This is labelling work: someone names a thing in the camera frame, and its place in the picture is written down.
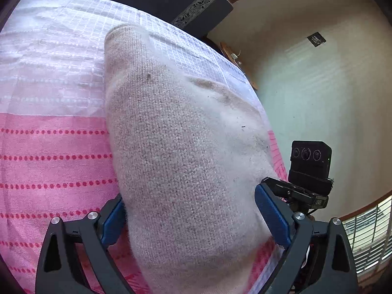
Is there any beige knit sweater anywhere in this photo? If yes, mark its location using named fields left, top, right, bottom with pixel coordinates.
left=104, top=24, right=276, bottom=293

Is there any pink checked bed sheet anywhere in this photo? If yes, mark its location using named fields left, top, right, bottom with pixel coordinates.
left=0, top=0, right=288, bottom=294

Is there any round wooden side table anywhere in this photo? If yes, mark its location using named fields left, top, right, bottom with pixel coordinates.
left=220, top=42, right=258, bottom=91

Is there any black camera box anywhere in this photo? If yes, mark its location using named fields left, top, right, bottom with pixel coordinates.
left=288, top=141, right=333, bottom=196

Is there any black wall switch plate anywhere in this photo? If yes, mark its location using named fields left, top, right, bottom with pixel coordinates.
left=307, top=32, right=326, bottom=47

